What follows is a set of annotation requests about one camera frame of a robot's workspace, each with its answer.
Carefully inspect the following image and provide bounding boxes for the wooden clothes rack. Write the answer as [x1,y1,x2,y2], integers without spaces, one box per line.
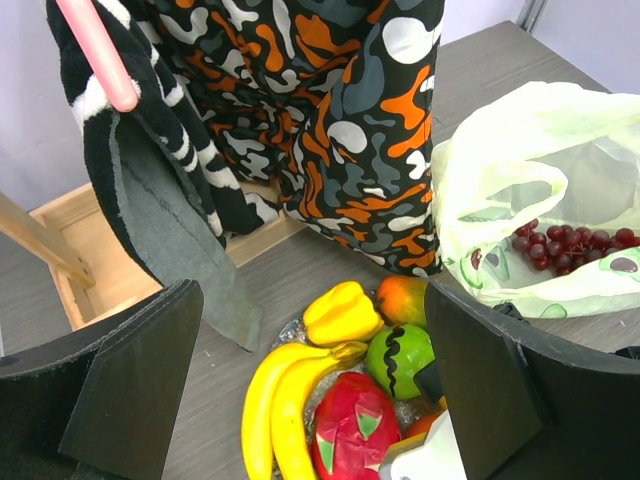
[0,179,306,331]

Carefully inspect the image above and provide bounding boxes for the black white zebra garment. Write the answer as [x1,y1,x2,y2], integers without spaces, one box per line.
[44,1,278,351]

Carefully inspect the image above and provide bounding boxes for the green red fake mango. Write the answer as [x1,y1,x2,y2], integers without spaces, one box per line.
[375,275,428,330]

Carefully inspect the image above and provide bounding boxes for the red fake dragon fruit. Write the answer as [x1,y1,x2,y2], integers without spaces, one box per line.
[311,372,401,480]

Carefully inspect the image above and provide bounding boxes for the green fake lime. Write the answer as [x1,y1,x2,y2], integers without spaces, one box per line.
[366,324,435,400]

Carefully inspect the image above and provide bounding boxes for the yellow fake bell pepper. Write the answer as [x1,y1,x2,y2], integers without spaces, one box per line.
[303,281,384,346]

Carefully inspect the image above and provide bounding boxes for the orange fake orange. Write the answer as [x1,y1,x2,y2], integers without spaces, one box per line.
[404,412,441,439]

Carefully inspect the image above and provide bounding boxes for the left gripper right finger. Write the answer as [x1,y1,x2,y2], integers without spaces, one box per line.
[424,282,639,479]

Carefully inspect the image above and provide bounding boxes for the orange grey camouflage garment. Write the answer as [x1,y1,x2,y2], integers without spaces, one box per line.
[130,1,444,277]

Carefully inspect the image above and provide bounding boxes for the yellow fake banana bunch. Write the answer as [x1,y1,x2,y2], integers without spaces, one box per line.
[241,341,368,479]

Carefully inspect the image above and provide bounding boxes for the pink clothes hanger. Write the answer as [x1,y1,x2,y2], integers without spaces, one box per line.
[56,0,139,112]

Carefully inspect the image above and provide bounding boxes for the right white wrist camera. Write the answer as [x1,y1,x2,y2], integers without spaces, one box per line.
[378,410,467,480]

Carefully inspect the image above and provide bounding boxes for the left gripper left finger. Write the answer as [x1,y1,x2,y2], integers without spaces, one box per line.
[1,280,204,479]

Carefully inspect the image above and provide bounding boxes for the dark fake grapes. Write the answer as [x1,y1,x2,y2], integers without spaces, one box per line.
[511,219,639,276]

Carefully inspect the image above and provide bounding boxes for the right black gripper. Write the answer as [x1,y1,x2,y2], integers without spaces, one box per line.
[413,361,445,404]

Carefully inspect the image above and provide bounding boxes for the green avocado print plastic bag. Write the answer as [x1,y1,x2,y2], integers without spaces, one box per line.
[431,82,639,318]

